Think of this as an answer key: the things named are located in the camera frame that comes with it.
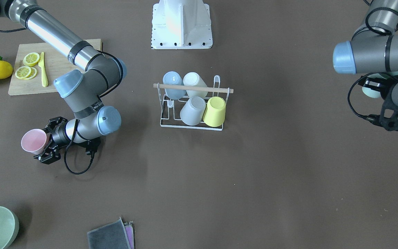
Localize grey cup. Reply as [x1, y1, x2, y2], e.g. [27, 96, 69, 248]
[180, 96, 206, 126]

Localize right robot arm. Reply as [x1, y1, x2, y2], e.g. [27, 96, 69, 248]
[0, 0, 127, 165]

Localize yellow cup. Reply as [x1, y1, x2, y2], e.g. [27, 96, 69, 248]
[203, 96, 226, 127]

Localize lemon slice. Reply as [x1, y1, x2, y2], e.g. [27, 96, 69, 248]
[22, 52, 40, 67]
[14, 66, 31, 80]
[24, 67, 38, 80]

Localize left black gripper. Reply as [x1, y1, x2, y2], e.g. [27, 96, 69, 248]
[365, 77, 398, 99]

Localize pink cup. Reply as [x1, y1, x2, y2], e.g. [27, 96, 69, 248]
[21, 129, 49, 155]

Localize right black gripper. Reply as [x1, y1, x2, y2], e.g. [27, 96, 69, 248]
[34, 117, 68, 165]

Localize yellow plastic knife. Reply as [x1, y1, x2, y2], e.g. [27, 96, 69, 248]
[38, 52, 49, 87]

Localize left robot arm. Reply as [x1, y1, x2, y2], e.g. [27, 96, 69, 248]
[333, 0, 398, 132]

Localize white cup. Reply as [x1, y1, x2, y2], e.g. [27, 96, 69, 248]
[183, 72, 208, 98]

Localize white wire cup holder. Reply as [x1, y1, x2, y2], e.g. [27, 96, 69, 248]
[153, 75, 234, 131]

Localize wooden cutting board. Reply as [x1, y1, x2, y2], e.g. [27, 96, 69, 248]
[8, 39, 103, 96]

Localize grey cloth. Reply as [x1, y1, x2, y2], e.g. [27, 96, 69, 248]
[87, 219, 130, 249]

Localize mint green cup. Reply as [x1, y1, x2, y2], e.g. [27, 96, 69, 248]
[359, 71, 398, 98]

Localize lemon slice top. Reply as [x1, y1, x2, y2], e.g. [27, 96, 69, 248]
[22, 52, 40, 67]

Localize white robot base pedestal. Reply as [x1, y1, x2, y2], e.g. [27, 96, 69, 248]
[151, 0, 213, 49]

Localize blue cup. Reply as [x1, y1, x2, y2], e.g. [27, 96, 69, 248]
[163, 71, 187, 100]

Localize purple cloth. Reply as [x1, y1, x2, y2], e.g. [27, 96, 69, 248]
[124, 221, 135, 249]

